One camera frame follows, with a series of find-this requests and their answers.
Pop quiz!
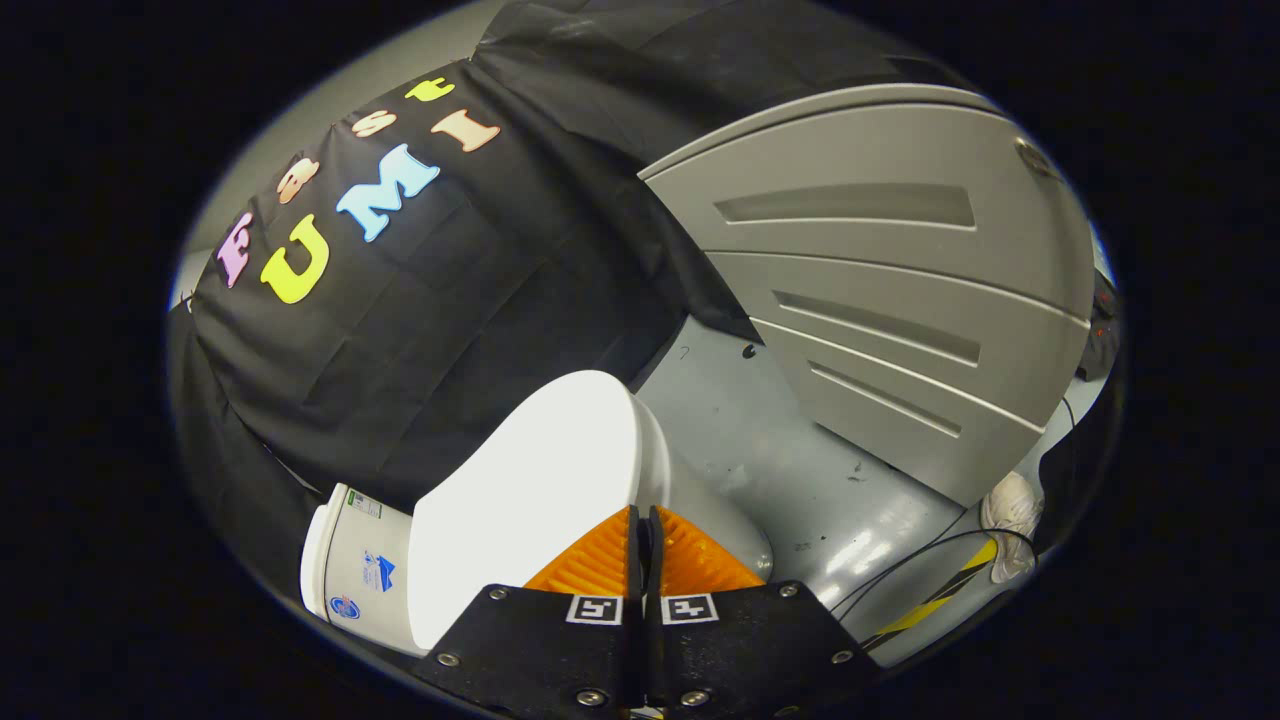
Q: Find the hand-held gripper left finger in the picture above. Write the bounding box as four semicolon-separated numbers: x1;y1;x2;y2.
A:
412;505;642;717

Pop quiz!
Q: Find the black backdrop cloth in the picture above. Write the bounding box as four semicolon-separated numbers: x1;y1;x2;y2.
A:
168;0;976;601

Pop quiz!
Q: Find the black floor cable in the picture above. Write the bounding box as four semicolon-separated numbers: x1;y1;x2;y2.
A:
830;528;1037;623

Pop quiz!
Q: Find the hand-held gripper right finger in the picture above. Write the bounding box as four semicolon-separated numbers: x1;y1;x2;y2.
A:
640;505;883;717

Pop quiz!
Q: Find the yellow black striped tape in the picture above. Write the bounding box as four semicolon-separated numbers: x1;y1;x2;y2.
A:
862;540;1001;653

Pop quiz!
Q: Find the white cabinet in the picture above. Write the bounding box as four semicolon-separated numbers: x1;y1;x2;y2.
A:
638;84;1097;509

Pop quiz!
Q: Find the white shoe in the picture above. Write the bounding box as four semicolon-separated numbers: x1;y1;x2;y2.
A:
980;471;1045;585

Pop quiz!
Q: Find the white toilet lid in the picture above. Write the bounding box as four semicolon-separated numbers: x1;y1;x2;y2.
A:
406;370;642;653

